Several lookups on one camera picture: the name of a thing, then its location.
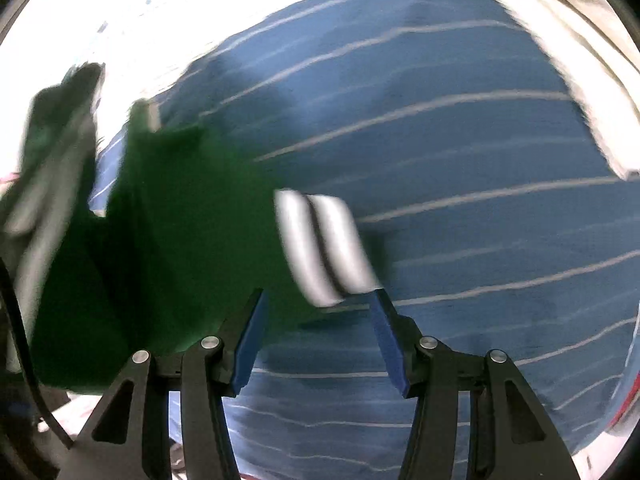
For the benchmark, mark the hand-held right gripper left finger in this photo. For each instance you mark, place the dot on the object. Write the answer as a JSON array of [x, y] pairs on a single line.
[[250, 345]]

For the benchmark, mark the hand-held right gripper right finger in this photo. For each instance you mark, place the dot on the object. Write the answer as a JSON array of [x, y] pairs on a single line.
[[392, 350]]

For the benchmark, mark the green varsity jacket cream sleeves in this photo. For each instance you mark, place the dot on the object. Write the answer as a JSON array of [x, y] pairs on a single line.
[[190, 220]]

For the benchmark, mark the plaid quilt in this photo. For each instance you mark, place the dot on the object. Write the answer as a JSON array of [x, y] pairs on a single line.
[[150, 35]]

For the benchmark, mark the black jacket white fleece lining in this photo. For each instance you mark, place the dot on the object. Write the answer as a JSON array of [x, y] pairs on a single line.
[[575, 35]]

